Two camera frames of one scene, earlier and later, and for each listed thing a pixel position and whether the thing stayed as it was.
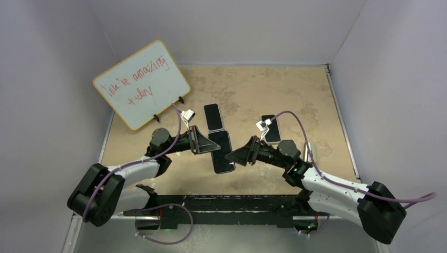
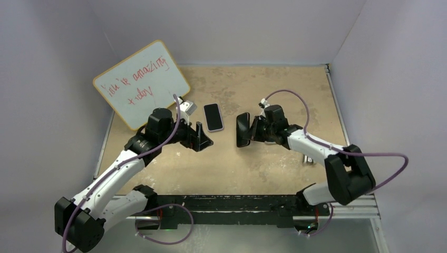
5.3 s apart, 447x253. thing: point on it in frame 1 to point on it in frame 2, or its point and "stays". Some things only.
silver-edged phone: [221, 138] to [243, 124]
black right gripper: [249, 153] to [253, 134]
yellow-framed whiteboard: [144, 85] stays
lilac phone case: [213, 117] stays
